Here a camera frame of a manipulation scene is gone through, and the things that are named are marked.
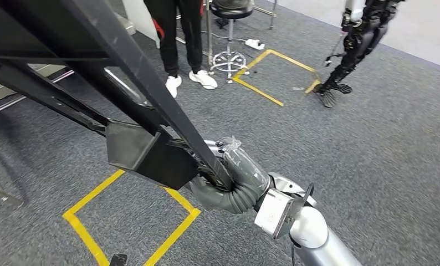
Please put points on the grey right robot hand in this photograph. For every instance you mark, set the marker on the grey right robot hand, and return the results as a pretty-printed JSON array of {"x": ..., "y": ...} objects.
[{"x": 247, "y": 180}]

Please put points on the long black plastic frame part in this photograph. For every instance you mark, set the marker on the long black plastic frame part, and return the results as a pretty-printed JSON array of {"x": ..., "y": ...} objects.
[{"x": 146, "y": 158}]

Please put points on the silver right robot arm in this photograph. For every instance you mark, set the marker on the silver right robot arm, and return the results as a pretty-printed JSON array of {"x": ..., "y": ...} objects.
[{"x": 315, "y": 238}]

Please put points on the stainless steel workbench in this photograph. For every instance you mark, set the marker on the stainless steel workbench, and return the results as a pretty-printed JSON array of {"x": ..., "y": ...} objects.
[{"x": 128, "y": 27}]

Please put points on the white power strip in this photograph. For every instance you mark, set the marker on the white power strip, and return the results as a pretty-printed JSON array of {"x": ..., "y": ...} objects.
[{"x": 255, "y": 44}]

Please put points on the grey robot foot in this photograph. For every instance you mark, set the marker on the grey robot foot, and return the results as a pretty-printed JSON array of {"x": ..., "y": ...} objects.
[{"x": 118, "y": 260}]

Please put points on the person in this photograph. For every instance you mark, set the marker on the person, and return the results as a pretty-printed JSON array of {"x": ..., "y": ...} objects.
[{"x": 168, "y": 36}]

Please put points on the black seat chrome stool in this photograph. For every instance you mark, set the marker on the black seat chrome stool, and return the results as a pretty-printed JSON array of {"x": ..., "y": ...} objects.
[{"x": 231, "y": 9}]

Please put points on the yellow floor tape square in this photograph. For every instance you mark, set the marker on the yellow floor tape square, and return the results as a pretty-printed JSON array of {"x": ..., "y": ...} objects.
[{"x": 84, "y": 235}]

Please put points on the black humanoid robot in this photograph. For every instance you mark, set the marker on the black humanoid robot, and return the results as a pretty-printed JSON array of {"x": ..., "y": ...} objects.
[{"x": 359, "y": 40}]

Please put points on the white partition panel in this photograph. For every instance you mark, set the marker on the white partition panel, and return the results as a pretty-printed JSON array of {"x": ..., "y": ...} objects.
[{"x": 139, "y": 18}]

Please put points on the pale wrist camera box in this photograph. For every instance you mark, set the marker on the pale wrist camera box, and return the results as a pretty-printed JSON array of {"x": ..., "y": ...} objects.
[{"x": 273, "y": 213}]

